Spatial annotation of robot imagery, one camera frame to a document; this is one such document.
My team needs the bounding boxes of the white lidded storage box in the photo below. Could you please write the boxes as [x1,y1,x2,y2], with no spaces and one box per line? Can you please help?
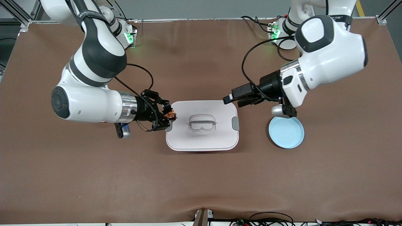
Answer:
[165,100,240,152]

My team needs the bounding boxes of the light blue round plate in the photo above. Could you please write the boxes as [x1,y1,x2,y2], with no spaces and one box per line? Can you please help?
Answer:
[269,116,305,149]

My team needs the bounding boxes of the brown table mat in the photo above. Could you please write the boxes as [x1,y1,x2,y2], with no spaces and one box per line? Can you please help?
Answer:
[0,17,402,225]

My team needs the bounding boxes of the black left arm base cables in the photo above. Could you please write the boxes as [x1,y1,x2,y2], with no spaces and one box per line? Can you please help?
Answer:
[241,15,278,33]

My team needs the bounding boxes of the aluminium table edge rail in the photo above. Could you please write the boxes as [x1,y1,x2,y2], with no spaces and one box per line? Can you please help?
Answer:
[30,17,379,24]

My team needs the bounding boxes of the black right arm base cable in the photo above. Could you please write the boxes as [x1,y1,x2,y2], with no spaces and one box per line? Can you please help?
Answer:
[115,0,130,22]

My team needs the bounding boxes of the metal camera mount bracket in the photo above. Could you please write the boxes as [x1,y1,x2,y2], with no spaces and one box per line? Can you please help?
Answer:
[193,208,215,226]

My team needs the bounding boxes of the looped black cable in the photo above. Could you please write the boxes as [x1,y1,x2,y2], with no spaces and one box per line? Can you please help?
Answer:
[249,212,294,226]

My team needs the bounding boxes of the black cable along table edge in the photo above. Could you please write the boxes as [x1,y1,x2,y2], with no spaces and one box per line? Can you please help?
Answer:
[314,218,402,226]

